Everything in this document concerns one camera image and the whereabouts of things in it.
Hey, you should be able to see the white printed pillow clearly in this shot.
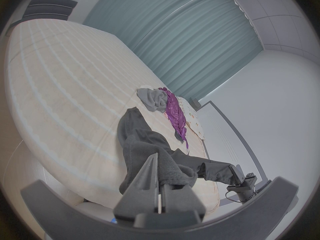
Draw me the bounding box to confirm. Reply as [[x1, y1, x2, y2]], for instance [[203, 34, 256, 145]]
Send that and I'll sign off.
[[176, 96, 206, 141]]

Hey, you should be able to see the blue-green curtain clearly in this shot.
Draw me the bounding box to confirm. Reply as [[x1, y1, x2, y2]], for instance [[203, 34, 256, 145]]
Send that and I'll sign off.
[[82, 0, 222, 36], [125, 0, 264, 100]]

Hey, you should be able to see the bed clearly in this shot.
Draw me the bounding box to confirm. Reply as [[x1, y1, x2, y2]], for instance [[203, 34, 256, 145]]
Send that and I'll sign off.
[[4, 19, 272, 213]]

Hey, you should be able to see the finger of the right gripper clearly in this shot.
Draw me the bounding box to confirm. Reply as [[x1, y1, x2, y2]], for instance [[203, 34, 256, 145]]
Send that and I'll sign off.
[[229, 164, 245, 184]]

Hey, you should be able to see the black chest of drawers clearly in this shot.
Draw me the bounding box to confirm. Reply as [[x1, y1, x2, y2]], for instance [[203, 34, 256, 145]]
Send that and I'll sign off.
[[24, 0, 78, 22]]

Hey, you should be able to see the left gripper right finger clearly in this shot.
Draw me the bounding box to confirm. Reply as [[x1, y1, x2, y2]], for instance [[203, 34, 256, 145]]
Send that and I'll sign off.
[[160, 184, 206, 221]]

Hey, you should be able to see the black T-shirt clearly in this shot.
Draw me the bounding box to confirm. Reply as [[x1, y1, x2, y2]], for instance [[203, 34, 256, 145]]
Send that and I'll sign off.
[[117, 107, 237, 196]]

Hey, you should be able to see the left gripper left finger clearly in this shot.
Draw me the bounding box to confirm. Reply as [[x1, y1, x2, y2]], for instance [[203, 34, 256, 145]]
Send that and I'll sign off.
[[113, 153, 160, 219]]

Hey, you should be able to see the purple satin garment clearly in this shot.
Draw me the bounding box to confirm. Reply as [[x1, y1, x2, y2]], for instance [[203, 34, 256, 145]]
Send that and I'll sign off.
[[159, 87, 190, 156]]

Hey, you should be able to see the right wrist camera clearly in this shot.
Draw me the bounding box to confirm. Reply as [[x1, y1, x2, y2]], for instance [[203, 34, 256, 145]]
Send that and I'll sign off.
[[244, 173, 257, 185]]

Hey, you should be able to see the grey garment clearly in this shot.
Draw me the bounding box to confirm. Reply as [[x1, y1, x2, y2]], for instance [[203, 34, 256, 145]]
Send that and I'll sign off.
[[137, 88, 168, 113]]

